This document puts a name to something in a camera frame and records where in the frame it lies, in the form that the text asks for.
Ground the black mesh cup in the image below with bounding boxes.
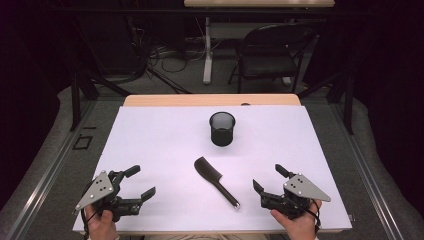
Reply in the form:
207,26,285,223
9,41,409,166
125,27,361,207
208,111,237,148

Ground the black metal frame post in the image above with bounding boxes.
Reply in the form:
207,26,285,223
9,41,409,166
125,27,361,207
69,69,133,132
297,71,355,136

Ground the tangle of floor cables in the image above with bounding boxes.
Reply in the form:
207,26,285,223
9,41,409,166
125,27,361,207
131,16,209,76

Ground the black stand leg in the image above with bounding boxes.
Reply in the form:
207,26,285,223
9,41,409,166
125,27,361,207
145,67,192,95

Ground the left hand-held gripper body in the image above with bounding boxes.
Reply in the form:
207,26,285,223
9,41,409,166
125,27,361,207
73,169,144,223

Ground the black comb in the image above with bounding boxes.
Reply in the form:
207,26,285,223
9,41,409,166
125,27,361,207
193,156,241,210

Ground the left hand-held gripper cable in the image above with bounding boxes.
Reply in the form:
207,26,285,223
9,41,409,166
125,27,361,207
80,206,98,240

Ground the white table mat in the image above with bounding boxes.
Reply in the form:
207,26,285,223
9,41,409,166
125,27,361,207
72,105,353,233

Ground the right hand-held gripper cable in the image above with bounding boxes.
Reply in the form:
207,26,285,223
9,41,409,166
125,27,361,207
293,199,322,232

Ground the white-legged desk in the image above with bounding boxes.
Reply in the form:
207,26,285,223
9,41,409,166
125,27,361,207
183,0,336,85

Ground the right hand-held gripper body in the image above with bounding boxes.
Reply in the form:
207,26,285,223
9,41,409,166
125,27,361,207
260,172,332,221

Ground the black folding chair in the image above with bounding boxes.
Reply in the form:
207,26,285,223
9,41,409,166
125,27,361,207
227,23,318,94

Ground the person's left hand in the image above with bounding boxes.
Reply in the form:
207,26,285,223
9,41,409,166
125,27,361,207
84,203,118,240

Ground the hand-held gripper cable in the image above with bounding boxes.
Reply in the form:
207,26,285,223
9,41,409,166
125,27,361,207
80,206,98,240
293,199,322,232

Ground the metal floor rail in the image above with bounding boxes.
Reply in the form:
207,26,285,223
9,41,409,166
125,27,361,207
328,101,405,240
0,99,98,240

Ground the black metal crossbar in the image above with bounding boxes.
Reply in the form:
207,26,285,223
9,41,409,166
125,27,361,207
49,8,368,17

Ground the person's right hand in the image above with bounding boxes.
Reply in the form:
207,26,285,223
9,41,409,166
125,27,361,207
269,199,323,240

